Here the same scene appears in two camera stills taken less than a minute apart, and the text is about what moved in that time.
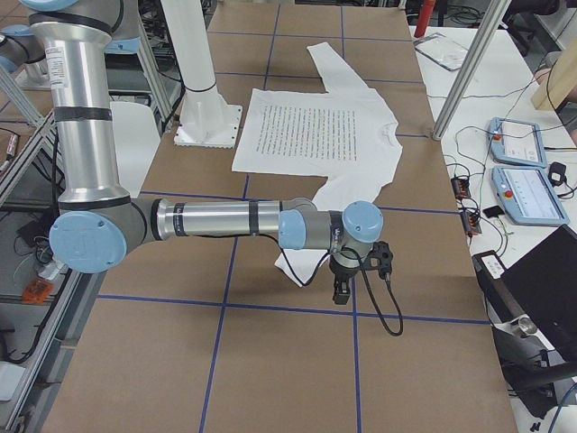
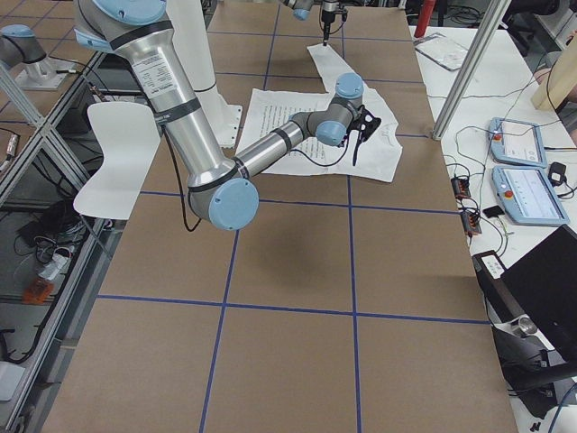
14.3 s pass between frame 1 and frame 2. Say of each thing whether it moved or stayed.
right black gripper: moved
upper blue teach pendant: stayed
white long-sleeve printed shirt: moved
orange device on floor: stayed
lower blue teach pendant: stayed
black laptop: stayed
